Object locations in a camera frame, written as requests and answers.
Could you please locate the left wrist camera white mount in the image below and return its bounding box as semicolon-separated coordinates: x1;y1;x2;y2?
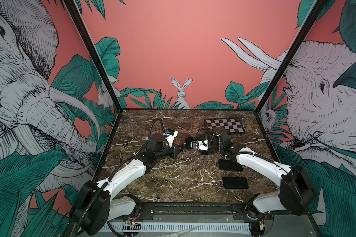
163;128;178;148

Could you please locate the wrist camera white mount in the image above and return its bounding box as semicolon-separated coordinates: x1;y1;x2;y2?
163;128;178;148
190;140;209;151

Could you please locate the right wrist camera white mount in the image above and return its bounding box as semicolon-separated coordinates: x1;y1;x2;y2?
190;140;209;151

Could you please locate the blue edged smartphone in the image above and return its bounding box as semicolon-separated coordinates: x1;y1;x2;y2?
185;137;200;151

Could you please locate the pink edged smartphone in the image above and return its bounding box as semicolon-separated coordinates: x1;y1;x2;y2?
222;177;249;189

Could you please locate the black smartphone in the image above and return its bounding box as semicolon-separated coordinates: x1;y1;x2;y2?
218;160;243;172

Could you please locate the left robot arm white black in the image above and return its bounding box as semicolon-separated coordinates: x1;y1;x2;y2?
69;128;184;237

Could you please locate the black white chessboard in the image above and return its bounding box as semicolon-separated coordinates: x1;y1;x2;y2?
204;118;245;134

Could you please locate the left black corner post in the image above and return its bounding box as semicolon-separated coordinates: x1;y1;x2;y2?
63;0;123;113

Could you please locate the black corner post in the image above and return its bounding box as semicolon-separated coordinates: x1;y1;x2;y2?
254;0;327;114
63;0;123;113

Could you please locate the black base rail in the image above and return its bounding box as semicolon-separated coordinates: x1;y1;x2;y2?
115;202;309;221

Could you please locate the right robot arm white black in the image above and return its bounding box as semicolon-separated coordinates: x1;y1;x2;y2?
186;127;315;220

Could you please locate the right black corner post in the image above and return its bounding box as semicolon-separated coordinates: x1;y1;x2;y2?
254;0;327;114

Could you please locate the white vented strip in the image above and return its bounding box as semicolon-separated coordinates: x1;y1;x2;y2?
111;222;251;234

